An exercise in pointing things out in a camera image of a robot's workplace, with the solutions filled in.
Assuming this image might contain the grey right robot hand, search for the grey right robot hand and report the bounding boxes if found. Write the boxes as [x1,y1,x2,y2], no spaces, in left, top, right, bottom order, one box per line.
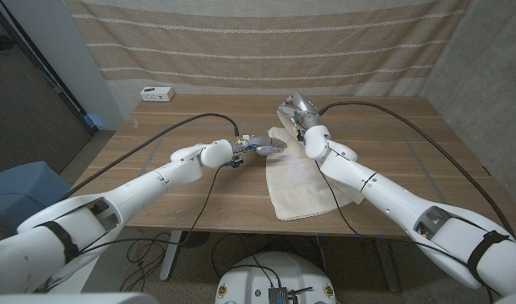
[277,92,326,132]

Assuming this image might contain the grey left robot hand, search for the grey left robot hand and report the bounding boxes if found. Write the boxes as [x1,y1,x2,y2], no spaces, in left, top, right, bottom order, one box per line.
[231,134,288,156]

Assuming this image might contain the cream cheesecloth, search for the cream cheesecloth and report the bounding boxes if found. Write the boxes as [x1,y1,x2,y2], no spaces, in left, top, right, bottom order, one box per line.
[264,108,365,221]

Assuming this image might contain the beige striped backdrop cloth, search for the beige striped backdrop cloth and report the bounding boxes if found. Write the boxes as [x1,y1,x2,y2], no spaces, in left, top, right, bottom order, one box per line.
[65,0,472,97]

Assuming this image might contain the white power strip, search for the white power strip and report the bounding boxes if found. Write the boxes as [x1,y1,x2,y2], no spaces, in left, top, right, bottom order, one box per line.
[139,86,176,103]

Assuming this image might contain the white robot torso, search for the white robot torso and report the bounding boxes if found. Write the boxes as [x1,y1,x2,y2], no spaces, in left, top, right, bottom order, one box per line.
[215,251,338,304]

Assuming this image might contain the grey table leg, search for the grey table leg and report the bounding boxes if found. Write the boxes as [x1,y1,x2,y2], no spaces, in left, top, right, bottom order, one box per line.
[159,231,183,283]
[374,236,402,293]

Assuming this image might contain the small grey electronics box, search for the small grey electronics box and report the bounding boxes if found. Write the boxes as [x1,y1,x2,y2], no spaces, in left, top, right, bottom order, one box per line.
[268,286,314,304]

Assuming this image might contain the grey textured side panel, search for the grey textured side panel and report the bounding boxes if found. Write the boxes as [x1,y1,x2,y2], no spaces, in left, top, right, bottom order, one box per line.
[421,0,516,204]

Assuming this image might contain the blue-grey chair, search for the blue-grey chair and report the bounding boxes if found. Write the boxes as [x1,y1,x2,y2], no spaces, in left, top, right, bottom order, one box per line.
[0,160,71,244]

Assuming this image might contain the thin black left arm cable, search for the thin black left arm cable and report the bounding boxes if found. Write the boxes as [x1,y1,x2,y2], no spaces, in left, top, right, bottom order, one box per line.
[78,164,227,255]

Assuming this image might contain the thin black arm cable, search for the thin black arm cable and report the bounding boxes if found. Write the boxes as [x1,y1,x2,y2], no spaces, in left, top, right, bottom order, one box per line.
[78,164,227,255]
[314,160,495,304]

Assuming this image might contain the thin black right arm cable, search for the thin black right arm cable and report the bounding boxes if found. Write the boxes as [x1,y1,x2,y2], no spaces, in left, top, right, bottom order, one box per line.
[314,160,495,304]

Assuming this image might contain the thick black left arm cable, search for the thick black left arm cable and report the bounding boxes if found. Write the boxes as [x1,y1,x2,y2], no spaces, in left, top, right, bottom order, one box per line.
[62,112,241,199]

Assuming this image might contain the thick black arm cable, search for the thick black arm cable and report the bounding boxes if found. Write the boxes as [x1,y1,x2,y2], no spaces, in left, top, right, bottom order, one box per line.
[62,112,241,199]
[318,100,516,242]

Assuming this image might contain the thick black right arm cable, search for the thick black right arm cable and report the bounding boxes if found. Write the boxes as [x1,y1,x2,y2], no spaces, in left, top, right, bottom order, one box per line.
[318,100,516,242]

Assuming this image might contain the black floor cables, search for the black floor cables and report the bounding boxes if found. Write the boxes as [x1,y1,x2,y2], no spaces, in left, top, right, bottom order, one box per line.
[118,231,171,293]

